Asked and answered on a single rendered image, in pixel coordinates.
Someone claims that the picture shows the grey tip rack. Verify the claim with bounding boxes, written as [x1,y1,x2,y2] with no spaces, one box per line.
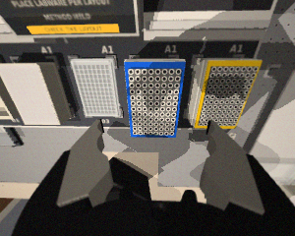
[186,58,263,129]

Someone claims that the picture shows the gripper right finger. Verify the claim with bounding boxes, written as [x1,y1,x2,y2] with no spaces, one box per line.
[200,120,295,236]

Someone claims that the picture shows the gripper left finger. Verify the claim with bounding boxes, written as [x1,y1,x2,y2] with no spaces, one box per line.
[11,119,113,236]

